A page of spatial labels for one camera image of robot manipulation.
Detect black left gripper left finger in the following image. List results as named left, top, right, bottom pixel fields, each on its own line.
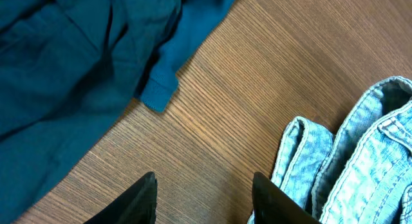
left=84, top=172, right=158, bottom=224

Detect light blue denim shorts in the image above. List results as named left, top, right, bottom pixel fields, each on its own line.
left=267, top=76, right=411, bottom=223

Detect dark blue folded garment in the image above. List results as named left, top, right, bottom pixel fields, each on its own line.
left=1, top=0, right=235, bottom=223

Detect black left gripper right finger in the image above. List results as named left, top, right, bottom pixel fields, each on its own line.
left=252, top=172, right=321, bottom=224

